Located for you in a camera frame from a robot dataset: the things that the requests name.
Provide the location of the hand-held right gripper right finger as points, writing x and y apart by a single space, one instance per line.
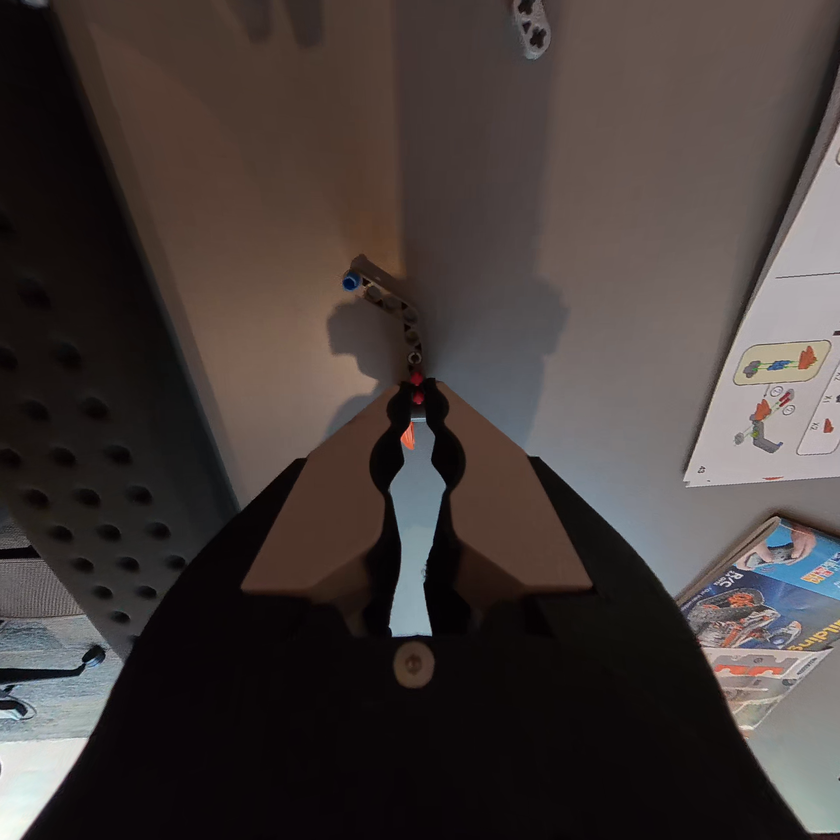
518 531

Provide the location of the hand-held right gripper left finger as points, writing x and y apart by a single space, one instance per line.
321 531

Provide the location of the orange toy claw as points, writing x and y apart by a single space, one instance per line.
408 436

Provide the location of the grey angled toy beam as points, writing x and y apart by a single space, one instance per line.
394 304

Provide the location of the grey desk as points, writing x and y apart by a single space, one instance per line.
623 262

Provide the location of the blue cover instruction booklet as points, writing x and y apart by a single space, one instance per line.
761 584

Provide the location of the black perforated panel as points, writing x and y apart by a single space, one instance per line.
85 394

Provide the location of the orange grey sticker sheet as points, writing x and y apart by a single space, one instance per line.
761 682

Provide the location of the brown mesh chair seat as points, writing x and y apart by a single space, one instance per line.
33 584

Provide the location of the black chair base leg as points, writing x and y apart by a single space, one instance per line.
46 676

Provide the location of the open white instruction booklet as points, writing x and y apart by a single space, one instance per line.
787 361

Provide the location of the light grey short toy beam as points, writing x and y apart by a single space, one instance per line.
533 26

